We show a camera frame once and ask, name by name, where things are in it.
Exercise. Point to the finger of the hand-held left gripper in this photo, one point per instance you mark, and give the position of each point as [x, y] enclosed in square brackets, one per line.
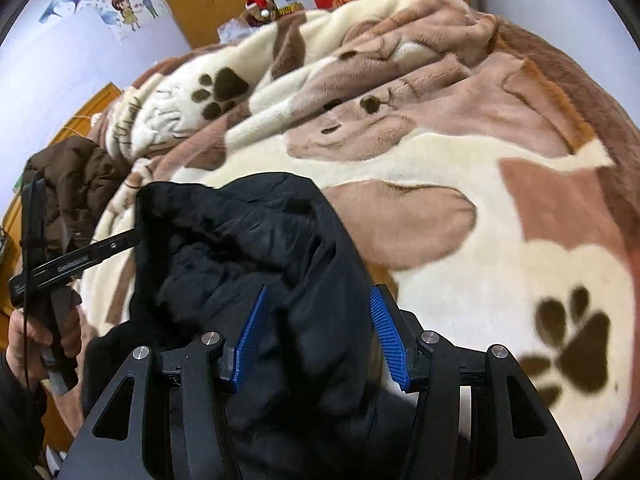
[117, 243]

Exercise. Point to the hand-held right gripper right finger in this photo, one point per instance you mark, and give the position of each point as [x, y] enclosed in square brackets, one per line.
[387, 340]

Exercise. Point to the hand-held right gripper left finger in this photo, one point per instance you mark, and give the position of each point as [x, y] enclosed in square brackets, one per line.
[250, 335]

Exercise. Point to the black puffer jacket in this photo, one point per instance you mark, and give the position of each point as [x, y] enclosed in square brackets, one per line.
[300, 240]

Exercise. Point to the person's left forearm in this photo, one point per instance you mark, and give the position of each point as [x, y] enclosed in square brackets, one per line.
[15, 420]

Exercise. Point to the person's left hand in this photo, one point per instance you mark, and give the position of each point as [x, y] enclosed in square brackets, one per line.
[25, 340]

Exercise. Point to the brown puffer jacket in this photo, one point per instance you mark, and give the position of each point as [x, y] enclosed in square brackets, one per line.
[85, 180]

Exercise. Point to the paw print fleece blanket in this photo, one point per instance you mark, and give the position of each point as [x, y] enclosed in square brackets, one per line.
[450, 160]

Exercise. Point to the white plastic bag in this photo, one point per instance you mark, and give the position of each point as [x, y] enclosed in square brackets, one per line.
[232, 30]

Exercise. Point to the plush toy with santa hat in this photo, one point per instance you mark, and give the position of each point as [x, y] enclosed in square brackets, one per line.
[257, 2]

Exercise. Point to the cartoon wall poster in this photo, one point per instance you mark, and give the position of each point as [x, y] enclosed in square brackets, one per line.
[125, 5]

